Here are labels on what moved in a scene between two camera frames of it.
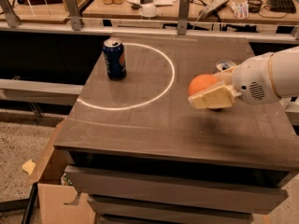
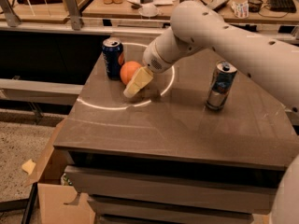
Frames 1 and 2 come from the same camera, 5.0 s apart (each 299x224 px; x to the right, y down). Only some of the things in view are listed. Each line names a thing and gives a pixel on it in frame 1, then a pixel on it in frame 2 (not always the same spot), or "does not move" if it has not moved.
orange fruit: (201, 82) to (128, 71)
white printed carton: (240, 9) does not move
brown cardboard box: (53, 197) does not move
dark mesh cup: (254, 5) does not move
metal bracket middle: (74, 11) does not move
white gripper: (252, 78) to (153, 58)
